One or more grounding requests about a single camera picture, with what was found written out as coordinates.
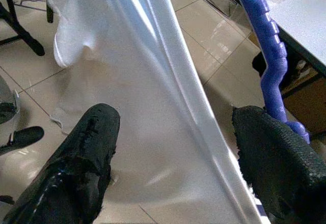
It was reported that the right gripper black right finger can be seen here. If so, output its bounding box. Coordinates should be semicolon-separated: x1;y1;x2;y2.
232;105;326;224

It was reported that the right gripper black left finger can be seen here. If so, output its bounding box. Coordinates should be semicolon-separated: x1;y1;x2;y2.
5;103;120;224

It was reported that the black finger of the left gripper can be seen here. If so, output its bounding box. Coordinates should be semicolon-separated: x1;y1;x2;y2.
0;126;45;156

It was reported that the sheer white garment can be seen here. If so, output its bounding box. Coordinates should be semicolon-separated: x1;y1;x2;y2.
47;0;268;224

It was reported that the purple clothes hanger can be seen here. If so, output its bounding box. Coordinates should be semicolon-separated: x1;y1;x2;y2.
230;0;311;145

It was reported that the brown cardboard box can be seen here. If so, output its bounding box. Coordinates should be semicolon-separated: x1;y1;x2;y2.
281;66;326;136

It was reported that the grey table with black legs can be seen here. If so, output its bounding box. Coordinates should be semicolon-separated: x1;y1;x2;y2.
251;0;326;100

